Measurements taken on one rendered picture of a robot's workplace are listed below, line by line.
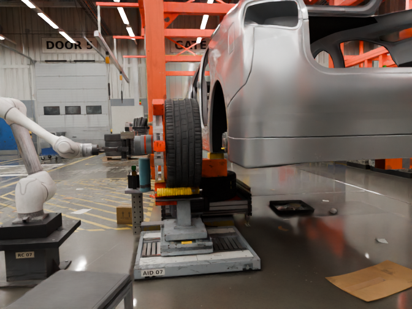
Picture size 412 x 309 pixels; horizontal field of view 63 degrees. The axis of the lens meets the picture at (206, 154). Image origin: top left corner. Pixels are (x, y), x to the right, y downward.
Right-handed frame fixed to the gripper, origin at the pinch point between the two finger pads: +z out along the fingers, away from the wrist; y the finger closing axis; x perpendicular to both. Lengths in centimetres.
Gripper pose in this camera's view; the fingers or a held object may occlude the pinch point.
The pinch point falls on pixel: (123, 149)
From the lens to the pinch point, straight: 235.2
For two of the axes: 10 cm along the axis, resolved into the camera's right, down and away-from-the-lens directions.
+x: -0.2, -10.0, -0.8
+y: 1.3, 0.8, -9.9
